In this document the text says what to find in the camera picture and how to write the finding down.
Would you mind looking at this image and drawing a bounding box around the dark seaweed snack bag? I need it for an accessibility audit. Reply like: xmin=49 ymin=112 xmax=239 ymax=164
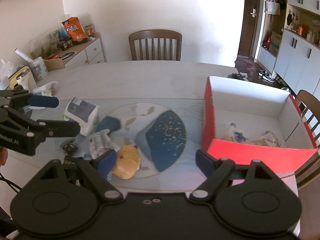
xmin=61 ymin=139 xmax=78 ymax=156

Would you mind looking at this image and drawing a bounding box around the white wall cabinet unit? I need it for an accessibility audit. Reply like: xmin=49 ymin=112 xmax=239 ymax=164
xmin=257 ymin=0 xmax=319 ymax=98

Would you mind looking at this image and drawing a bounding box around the black sesame snack packet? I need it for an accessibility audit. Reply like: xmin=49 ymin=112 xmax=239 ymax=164
xmin=63 ymin=156 xmax=83 ymax=165

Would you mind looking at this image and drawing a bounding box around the wooden chair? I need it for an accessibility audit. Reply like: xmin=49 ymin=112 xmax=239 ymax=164
xmin=129 ymin=29 xmax=182 ymax=61
xmin=294 ymin=89 xmax=320 ymax=190

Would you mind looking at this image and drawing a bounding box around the yellow spotted plush toy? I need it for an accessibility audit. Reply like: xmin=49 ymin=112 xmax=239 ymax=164
xmin=112 ymin=145 xmax=141 ymax=179

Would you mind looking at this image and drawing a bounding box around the orange snack bag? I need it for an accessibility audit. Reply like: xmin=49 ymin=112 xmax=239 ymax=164
xmin=62 ymin=17 xmax=88 ymax=44

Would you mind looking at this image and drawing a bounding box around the open tissue pack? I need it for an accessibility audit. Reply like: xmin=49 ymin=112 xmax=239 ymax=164
xmin=32 ymin=81 xmax=58 ymax=96

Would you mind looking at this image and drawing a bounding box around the white cup with print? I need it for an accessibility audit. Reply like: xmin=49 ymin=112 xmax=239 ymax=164
xmin=29 ymin=57 xmax=48 ymax=81

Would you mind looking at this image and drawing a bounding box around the white sideboard cabinet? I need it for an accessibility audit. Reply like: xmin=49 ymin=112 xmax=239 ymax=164
xmin=52 ymin=33 xmax=105 ymax=68

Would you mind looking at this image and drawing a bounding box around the red cardboard box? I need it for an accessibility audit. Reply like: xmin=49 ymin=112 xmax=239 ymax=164
xmin=201 ymin=76 xmax=318 ymax=173

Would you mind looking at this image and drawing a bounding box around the cardboard box on sideboard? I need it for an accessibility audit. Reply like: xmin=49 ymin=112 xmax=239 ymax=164
xmin=44 ymin=59 xmax=65 ymax=72

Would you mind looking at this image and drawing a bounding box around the white blue tissue pack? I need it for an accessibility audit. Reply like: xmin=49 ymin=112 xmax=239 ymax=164
xmin=63 ymin=98 xmax=99 ymax=137

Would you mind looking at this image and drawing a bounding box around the blueberry pastry packet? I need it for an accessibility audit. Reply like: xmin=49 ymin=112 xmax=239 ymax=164
xmin=221 ymin=123 xmax=249 ymax=143

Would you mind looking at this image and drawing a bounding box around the white printed snack pouch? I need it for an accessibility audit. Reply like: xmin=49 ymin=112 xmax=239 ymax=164
xmin=89 ymin=129 xmax=120 ymax=159

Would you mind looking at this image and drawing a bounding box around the beige printed paper wrapper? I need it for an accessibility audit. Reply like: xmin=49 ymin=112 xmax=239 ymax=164
xmin=252 ymin=131 xmax=281 ymax=147

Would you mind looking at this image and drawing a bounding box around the hanging tote bag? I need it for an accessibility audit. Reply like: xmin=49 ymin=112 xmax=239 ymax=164
xmin=265 ymin=0 xmax=280 ymax=15

